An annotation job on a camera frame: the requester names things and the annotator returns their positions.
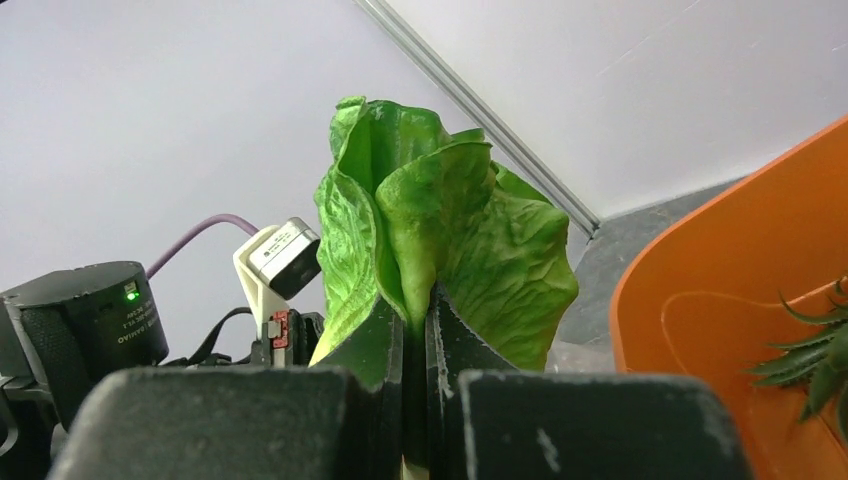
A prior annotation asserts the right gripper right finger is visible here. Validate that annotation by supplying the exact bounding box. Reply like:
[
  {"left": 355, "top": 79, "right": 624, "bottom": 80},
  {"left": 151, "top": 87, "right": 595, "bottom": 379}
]
[{"left": 425, "top": 285, "right": 752, "bottom": 479}]

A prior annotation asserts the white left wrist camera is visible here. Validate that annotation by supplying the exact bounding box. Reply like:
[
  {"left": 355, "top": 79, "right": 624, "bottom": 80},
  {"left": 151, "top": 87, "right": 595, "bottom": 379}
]
[{"left": 232, "top": 217, "right": 320, "bottom": 340}]

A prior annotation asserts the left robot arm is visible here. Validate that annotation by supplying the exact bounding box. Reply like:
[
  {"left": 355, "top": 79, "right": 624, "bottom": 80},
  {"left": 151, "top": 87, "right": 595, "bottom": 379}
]
[{"left": 1, "top": 261, "right": 348, "bottom": 479}]

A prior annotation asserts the orange plastic basket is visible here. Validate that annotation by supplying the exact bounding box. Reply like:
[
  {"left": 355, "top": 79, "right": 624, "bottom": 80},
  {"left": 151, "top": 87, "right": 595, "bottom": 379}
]
[{"left": 609, "top": 120, "right": 847, "bottom": 479}]

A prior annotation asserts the green toy lettuce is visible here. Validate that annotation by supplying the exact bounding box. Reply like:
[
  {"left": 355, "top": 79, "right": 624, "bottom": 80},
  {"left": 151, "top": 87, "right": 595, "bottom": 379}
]
[{"left": 312, "top": 96, "right": 579, "bottom": 371}]

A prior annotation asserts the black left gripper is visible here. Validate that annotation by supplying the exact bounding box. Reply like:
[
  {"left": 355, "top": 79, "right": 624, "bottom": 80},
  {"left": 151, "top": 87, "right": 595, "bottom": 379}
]
[{"left": 165, "top": 307, "right": 324, "bottom": 368}]

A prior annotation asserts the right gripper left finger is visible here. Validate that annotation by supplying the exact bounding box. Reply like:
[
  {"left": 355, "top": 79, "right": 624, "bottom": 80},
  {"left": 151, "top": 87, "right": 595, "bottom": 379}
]
[{"left": 50, "top": 300, "right": 403, "bottom": 479}]

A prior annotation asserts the orange toy pineapple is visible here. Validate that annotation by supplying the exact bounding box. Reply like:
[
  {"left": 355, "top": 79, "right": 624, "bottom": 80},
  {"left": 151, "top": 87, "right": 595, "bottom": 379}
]
[{"left": 745, "top": 276, "right": 847, "bottom": 444}]

